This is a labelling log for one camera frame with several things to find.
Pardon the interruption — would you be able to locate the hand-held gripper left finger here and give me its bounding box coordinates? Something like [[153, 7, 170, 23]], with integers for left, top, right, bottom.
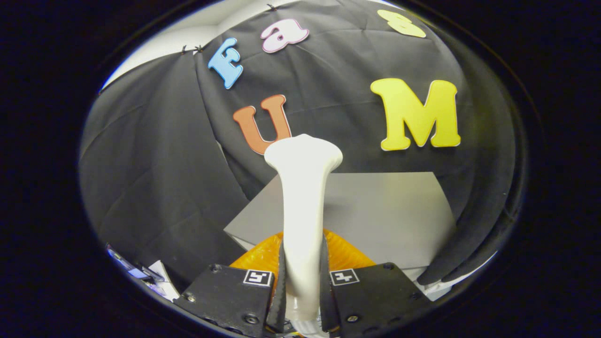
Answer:
[[174, 230, 288, 338]]

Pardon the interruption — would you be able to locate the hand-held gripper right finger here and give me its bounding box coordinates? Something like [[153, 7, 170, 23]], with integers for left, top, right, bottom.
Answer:
[[321, 229, 432, 338]]

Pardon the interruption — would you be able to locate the white garment steamer head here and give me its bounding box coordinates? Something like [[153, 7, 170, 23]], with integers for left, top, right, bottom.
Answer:
[[264, 134, 343, 336]]

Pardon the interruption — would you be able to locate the black blazer jacket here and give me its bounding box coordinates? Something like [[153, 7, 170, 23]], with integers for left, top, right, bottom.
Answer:
[[417, 80, 525, 286]]

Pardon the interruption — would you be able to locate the grey cabinet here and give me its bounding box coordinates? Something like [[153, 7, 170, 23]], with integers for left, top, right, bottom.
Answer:
[[223, 171, 457, 301]]

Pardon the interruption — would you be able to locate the white paper sheet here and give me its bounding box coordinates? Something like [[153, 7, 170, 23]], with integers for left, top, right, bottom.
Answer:
[[149, 260, 180, 302]]

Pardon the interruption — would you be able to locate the device with blue screen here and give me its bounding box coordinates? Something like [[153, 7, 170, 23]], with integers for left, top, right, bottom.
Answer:
[[106, 243, 155, 284]]

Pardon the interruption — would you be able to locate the black backdrop cloth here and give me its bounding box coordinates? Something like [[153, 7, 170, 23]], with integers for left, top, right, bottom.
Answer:
[[79, 0, 526, 292]]

